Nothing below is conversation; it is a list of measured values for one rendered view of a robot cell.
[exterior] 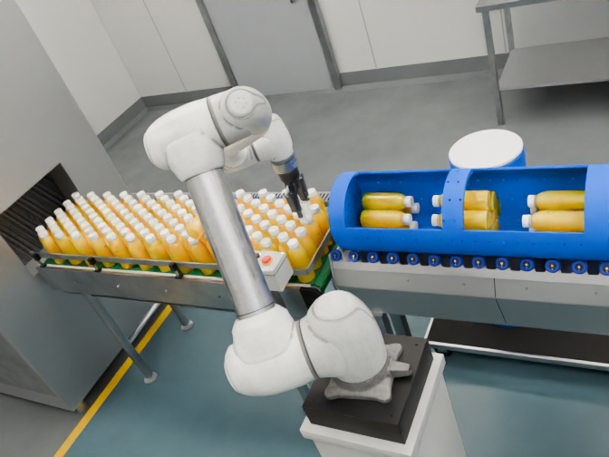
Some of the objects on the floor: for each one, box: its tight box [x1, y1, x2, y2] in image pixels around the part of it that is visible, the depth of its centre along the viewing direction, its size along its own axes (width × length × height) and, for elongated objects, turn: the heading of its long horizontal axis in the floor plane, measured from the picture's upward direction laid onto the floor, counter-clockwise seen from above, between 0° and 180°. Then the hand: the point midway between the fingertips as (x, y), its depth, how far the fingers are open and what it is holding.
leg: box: [390, 314, 411, 336], centre depth 265 cm, size 6×6×63 cm
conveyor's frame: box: [35, 264, 331, 402], centre depth 299 cm, size 48×164×90 cm, turn 88°
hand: (304, 212), depth 223 cm, fingers closed on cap, 4 cm apart
